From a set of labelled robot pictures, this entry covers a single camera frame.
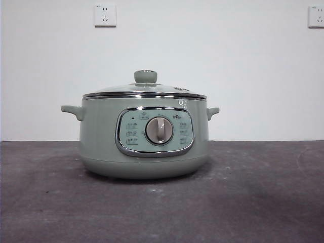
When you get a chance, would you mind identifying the glass lid with green knob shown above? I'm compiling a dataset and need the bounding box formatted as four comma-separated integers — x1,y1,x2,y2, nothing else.
82,70,207,100

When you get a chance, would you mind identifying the sage green electric cooking pot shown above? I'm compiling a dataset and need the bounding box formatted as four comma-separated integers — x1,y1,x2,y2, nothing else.
60,97,220,180

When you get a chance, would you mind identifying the white wall socket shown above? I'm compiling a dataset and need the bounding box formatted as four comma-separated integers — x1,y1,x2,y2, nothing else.
95,4,117,28
308,5,324,29

